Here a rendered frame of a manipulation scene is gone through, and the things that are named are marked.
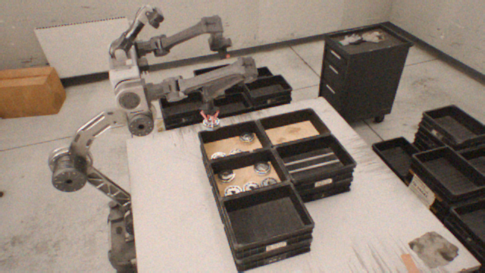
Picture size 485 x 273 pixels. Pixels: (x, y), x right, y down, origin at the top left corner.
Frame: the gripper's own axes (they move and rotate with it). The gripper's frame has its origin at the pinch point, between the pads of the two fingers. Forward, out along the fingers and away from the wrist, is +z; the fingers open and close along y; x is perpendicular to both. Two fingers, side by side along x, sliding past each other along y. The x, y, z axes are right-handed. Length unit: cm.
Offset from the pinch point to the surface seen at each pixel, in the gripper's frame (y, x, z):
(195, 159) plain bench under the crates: 14.5, 4.5, 34.7
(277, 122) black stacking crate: -23.7, -40.2, 17.9
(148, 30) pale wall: 234, -161, 41
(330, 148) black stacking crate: -62, -39, 23
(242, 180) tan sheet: -31.3, 13.6, 23.1
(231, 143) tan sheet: -6.5, -9.6, 22.1
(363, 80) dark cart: -41, -168, 44
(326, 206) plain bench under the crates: -76, -5, 37
